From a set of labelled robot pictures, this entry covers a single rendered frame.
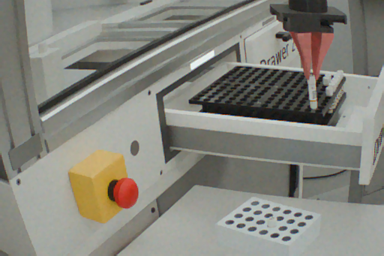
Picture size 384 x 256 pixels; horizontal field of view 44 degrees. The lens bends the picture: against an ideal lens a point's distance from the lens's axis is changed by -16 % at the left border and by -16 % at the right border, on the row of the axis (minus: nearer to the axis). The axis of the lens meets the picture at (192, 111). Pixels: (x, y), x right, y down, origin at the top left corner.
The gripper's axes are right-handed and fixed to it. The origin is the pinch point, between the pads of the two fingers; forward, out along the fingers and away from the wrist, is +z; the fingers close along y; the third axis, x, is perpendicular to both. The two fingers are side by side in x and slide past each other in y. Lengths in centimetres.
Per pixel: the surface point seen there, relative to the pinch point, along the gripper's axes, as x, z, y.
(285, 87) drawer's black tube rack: -14.3, 7.0, 0.8
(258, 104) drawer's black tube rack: -8.2, 7.3, 6.4
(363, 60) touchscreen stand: -95, 27, -48
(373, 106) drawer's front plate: 4.7, 3.6, -9.1
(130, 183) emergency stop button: 9.8, 9.3, 24.3
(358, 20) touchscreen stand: -98, 12, -47
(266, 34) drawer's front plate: -42.2, 4.8, -1.3
